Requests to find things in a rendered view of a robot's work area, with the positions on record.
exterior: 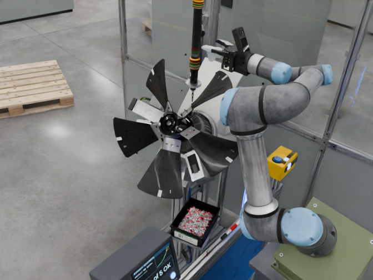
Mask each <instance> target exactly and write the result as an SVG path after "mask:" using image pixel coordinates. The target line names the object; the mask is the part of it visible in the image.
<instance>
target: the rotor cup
mask: <svg viewBox="0 0 373 280"><path fill-rule="evenodd" d="M180 115H181V116H179V115H178V114H177V113H175V112H166V113H164V114H163V115H162V116H161V118H160V120H159V124H158V126H159V130H160V131H161V133H162V134H164V135H166V136H169V137H170V138H173V139H178V140H180V141H182V143H184V142H186V141H187V140H186V139H185V138H183V137H181V136H179V135H180V133H181V132H182V131H184V130H185V129H187V128H189V127H194V124H193V121H192V120H191V119H190V118H189V117H186V119H184V118H183V115H182V114H180ZM168 121H170V122H171V125H167V123H168ZM179 128H181V129H182V131H181V130H179Z"/></svg>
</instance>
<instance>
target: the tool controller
mask: <svg viewBox="0 0 373 280"><path fill-rule="evenodd" d="M172 271H174V272H175V277H174V278H173V279H170V277H169V276H170V274H171V272H172ZM89 276H90V279H91V280H146V279H147V278H148V277H149V280H179V279H180V278H181V276H180V271H179V266H178V261H177V257H176V253H175V248H174V243H173V239H172V235H171V234H169V233H166V232H164V231H162V230H160V229H157V228H155V227H153V226H151V225H148V226H147V227H145V228H144V229H143V230H142V231H140V232H139V233H138V234H137V235H135V236H134V237H133V238H132V239H130V240H129V241H128V242H127V243H125V244H124V245H123V246H121V247H120V248H119V249H118V250H116V251H115V252H114V253H113V254H111V255H110V256H109V257H108V258H106V259H105V260H104V261H103V262H101V263H100V264H99V265H97V266H96V267H95V268H94V269H92V270H91V271H90V272H89Z"/></svg>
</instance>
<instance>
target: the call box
mask: <svg viewBox="0 0 373 280"><path fill-rule="evenodd" d="M291 152H292V150H290V149H287V148H285V147H283V146H280V147H279V148H278V149H277V150H275V151H274V152H273V153H272V154H271V155H270V156H269V157H268V158H267V160H268V168H269V176H270V177H272V178H274V179H276V180H278V181H281V180H282V179H283V178H284V177H285V176H286V175H287V174H288V173H289V172H290V171H291V170H292V169H293V168H294V167H295V163H294V164H293V165H292V166H291V167H290V168H289V169H288V170H287V171H286V172H285V173H284V170H285V167H287V166H288V165H289V164H290V163H291V162H292V161H293V160H294V159H295V158H296V157H297V156H298V153H296V152H295V154H293V156H292V157H291V158H290V159H289V160H288V161H286V160H284V158H285V157H286V156H288V155H289V154H290V153H291ZM276 156H279V157H281V158H282V161H285V162H286V163H285V164H282V161H281V162H275V161H274V157H276Z"/></svg>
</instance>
